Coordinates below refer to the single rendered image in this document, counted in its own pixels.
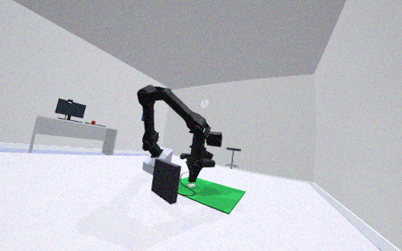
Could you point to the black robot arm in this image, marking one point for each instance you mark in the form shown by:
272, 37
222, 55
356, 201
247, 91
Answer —
195, 122

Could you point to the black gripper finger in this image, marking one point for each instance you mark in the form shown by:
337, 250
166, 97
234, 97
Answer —
190, 165
196, 171

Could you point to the grey connector plug with thin cable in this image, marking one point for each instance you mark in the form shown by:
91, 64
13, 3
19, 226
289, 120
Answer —
190, 177

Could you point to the green circuit board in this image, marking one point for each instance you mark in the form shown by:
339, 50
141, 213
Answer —
220, 197

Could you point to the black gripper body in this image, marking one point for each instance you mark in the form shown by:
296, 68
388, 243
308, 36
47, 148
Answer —
196, 155

